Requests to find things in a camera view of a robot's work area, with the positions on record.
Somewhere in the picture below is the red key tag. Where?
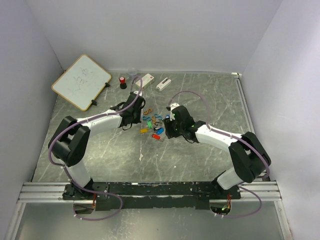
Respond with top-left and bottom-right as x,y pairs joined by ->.
151,134 -> 161,140

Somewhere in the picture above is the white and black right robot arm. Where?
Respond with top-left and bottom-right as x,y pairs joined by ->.
163,103 -> 271,199

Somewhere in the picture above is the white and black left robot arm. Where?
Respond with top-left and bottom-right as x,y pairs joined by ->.
48,91 -> 146,200

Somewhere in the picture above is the yellow key tag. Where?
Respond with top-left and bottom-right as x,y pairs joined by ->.
139,128 -> 149,134

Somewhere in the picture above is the red and black stamp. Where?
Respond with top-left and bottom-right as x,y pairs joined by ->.
119,76 -> 127,90

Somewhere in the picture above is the white rectangular device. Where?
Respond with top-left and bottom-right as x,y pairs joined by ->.
156,77 -> 172,92

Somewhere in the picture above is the white and red cardboard box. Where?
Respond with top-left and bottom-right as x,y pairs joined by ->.
134,73 -> 155,90

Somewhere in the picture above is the clear plastic cup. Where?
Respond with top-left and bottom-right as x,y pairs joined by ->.
127,68 -> 138,77

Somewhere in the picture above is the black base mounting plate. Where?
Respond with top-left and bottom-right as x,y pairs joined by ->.
62,181 -> 241,211

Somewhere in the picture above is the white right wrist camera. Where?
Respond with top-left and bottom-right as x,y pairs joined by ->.
166,102 -> 180,111

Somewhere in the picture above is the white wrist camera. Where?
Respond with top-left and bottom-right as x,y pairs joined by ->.
166,102 -> 180,111
133,91 -> 143,96

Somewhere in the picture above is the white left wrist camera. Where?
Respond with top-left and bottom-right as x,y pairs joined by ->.
133,91 -> 143,96

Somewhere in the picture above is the white board with wooden frame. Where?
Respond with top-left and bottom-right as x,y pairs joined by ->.
51,54 -> 112,111

